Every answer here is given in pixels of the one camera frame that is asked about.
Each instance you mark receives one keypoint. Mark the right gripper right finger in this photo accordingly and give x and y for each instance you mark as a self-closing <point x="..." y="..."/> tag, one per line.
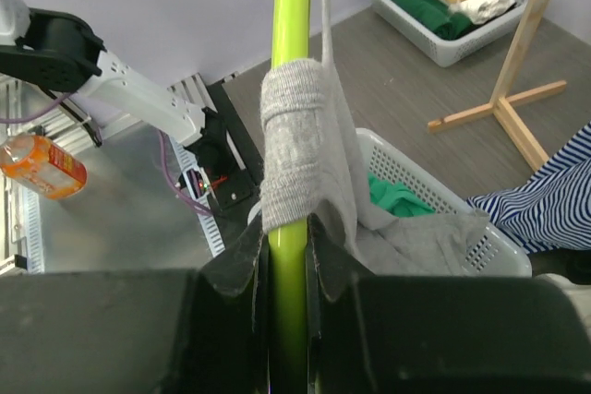
<point x="400" y="334"/>

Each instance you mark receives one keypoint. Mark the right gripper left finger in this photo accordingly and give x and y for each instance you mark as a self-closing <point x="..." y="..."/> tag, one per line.
<point x="146" y="331"/>

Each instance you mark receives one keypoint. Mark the green tank top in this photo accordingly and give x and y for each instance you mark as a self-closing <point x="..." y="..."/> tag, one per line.
<point x="397" y="199"/>

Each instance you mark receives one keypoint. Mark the grey tank top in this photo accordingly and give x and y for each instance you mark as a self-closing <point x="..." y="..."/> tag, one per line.
<point x="313" y="165"/>

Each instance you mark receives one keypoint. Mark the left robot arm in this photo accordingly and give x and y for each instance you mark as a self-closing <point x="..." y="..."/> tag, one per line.
<point x="60" y="52"/>

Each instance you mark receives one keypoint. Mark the blue striped tank top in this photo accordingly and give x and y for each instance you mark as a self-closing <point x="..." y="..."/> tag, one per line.
<point x="552" y="209"/>

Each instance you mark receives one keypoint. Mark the white plastic basket centre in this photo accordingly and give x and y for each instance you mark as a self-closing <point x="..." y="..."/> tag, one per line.
<point x="493" y="255"/>

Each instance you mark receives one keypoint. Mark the white plastic basket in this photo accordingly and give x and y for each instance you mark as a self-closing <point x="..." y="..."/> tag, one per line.
<point x="446" y="53"/>
<point x="493" y="255"/>

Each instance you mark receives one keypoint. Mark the orange drink bottle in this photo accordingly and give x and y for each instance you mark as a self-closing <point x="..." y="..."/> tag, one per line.
<point x="43" y="167"/>

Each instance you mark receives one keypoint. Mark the dark green folded cloth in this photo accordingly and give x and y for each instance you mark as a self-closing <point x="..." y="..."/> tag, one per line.
<point x="437" y="18"/>

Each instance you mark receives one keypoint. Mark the white plastic basket back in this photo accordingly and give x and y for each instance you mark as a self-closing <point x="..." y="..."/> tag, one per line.
<point x="446" y="53"/>

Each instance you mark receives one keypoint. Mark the white cable duct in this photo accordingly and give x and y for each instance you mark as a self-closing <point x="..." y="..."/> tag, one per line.
<point x="189" y="170"/>

